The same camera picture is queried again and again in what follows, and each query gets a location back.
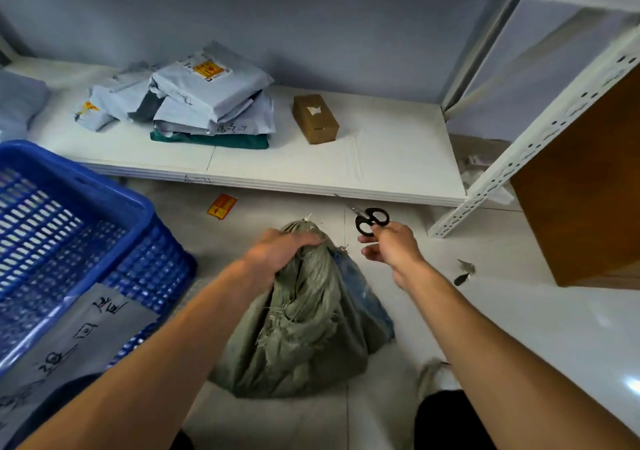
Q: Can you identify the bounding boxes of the person's left hand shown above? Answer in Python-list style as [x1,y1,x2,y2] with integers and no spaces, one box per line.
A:
[245,229,326,290]

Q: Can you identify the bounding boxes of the person's right hand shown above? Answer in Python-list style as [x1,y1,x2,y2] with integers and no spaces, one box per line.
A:
[358,222,427,291]

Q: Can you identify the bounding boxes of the black handled scissors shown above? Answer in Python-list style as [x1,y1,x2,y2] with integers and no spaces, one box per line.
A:
[334,194,391,238]

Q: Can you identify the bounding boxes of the green woven sack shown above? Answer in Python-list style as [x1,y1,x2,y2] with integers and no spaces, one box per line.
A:
[207,219,396,399]

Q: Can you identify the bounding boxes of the person's left forearm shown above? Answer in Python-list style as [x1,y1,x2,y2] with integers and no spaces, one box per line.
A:
[20,257,274,450]

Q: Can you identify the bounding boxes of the person's right forearm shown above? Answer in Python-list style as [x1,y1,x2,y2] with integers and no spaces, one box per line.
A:
[395,260,640,450]

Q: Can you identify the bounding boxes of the blue plastic bag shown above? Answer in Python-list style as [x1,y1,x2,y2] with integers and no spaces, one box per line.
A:
[332,249,396,341]

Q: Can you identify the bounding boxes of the white metal shelf rack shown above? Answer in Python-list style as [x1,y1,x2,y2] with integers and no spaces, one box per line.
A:
[0,0,640,239]

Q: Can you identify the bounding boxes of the orange paper label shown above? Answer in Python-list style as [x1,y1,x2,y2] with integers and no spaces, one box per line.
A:
[207,193,239,221]

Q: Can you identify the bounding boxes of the grey plastic scrap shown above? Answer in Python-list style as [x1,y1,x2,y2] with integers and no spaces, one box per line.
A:
[453,259,476,287]

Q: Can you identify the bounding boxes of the brown cardboard box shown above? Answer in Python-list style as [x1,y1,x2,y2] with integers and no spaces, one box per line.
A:
[292,94,340,146]

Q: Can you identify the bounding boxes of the dark green parcel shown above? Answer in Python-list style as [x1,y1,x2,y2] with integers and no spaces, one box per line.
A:
[149,129,270,151]

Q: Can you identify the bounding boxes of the flat grey handwritten parcel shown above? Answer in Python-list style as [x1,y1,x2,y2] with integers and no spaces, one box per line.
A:
[153,90,277,139]

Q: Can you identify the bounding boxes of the person's white shoe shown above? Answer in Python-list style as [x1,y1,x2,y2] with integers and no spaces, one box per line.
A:
[416,359,460,401]

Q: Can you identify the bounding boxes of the grey parcel with yellow label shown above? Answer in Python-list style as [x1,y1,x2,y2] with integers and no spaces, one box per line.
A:
[149,40,275,124]

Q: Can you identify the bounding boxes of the person's black trousers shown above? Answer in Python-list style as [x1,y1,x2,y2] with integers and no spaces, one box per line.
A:
[0,374,497,450]

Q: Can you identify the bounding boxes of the brown wooden cabinet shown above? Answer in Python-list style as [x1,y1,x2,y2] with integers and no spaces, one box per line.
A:
[509,64,640,291]

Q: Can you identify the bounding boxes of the blue plastic basket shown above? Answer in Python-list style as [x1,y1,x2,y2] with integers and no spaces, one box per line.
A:
[0,140,197,380]

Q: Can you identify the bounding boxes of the crumpled grey parcel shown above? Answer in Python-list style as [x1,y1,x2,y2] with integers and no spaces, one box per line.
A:
[74,61,166,133]

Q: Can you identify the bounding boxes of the grey handwritten mailer bag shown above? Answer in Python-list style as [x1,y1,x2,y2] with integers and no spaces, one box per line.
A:
[0,283,161,446]

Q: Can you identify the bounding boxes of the plain grey parcel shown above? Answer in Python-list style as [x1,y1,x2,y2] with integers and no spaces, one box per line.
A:
[0,70,51,144]

